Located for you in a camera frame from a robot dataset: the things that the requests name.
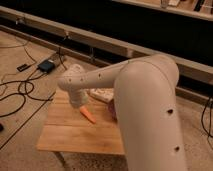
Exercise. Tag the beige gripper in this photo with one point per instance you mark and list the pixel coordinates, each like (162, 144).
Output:
(78, 98)

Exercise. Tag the orange pepper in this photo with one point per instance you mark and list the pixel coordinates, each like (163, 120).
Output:
(83, 110)

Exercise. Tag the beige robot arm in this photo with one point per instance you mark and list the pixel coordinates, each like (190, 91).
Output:
(145, 105)

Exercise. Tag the white lying bottle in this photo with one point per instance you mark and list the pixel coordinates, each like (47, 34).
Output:
(104, 95)

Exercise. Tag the wooden table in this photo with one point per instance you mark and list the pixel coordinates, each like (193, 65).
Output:
(67, 130)

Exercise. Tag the purple bowl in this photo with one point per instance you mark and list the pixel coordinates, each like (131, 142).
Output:
(111, 109)

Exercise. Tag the dark power adapter box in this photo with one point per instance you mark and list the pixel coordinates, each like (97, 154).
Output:
(46, 66)

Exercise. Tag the small black device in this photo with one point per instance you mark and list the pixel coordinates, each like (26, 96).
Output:
(23, 67)

